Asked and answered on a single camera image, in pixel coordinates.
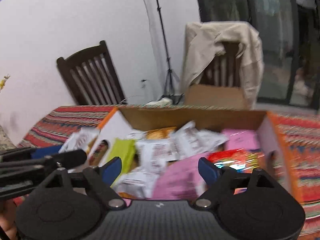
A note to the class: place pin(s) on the yellow flower sprig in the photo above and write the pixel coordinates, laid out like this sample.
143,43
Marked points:
3,82

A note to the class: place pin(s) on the black tripod stand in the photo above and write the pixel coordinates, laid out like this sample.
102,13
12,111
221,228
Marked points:
162,30

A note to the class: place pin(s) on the brown cardboard box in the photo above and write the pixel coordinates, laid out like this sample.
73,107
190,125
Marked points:
215,96

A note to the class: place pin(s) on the orange cardboard box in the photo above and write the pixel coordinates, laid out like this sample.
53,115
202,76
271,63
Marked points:
195,120

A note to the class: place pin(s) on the patterned red tablecloth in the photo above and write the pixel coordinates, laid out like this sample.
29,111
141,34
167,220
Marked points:
300,140

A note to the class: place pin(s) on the red snack packet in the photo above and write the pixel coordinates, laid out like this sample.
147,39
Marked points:
232,157

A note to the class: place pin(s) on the wooden chair with jacket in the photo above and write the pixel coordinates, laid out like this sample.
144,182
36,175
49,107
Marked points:
225,67

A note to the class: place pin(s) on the small pink snack packet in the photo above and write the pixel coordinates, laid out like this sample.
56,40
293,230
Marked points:
240,140

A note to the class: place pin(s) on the person's left hand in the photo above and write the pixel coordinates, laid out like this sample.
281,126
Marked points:
7,217

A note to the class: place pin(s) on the green snack packet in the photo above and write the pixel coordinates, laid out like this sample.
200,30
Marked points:
122,152

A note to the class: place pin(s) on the glass sliding door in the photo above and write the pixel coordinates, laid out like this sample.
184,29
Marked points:
275,42

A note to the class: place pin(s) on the white and orange snack packet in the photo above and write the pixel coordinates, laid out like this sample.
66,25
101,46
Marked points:
80,138

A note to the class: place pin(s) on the white printed snack packet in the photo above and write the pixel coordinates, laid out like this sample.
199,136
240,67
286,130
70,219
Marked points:
192,140

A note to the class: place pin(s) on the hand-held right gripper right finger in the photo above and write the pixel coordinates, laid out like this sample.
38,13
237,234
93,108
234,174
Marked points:
207,170

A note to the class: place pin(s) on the white cloth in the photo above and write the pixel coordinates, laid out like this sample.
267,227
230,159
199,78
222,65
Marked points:
160,101

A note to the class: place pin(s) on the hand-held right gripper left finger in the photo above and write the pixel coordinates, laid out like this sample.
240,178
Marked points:
112,170

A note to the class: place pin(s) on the large pink snack packet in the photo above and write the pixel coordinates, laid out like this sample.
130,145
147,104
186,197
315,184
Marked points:
180,177

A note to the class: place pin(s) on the chair with beige jacket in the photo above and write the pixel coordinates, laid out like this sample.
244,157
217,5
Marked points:
212,32

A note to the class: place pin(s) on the dark wooden chair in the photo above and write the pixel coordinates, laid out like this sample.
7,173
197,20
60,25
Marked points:
82,55

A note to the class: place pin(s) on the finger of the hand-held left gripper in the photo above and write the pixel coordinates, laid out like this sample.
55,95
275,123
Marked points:
47,151
72,158

